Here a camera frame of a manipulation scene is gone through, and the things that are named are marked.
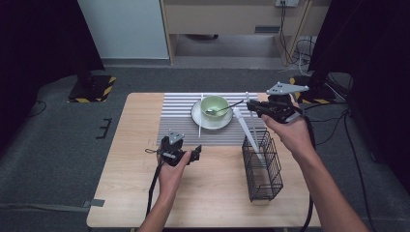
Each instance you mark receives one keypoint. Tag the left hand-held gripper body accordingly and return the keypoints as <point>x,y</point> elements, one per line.
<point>172,148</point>

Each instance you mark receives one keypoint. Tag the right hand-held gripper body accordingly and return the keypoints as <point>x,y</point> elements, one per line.
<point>280,108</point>

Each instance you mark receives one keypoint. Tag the person's left hand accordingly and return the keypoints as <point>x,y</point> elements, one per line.
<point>172,177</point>

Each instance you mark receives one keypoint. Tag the person's right hand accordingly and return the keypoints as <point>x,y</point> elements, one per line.
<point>295,135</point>

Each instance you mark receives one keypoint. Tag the grey striped placemat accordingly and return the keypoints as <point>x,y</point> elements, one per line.
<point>175,129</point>

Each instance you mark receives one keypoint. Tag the white long flat utensil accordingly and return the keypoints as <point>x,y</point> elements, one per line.
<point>246,129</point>

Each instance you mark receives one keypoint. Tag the white plate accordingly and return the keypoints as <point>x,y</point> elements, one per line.
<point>212,124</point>

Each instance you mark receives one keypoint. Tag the black stand base hazard stripes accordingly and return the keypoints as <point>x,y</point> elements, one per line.
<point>317,95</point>
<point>92,88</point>

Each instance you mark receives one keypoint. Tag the metal spoon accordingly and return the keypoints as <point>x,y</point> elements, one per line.
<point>211,111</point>

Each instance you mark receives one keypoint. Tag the green bowl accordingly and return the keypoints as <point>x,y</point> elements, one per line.
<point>214,104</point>

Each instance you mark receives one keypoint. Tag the beige wooden desk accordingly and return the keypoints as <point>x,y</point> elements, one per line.
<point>225,19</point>

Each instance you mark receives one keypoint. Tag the grey tape strip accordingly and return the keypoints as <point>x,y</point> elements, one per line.
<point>95,203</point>

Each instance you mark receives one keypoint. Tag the dark curtain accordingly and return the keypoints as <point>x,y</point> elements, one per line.
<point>370,64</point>
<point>38,48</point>

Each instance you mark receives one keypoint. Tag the white panel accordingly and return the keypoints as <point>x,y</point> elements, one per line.
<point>125,29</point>

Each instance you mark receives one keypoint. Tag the white wall socket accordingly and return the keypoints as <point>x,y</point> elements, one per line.
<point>286,2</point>

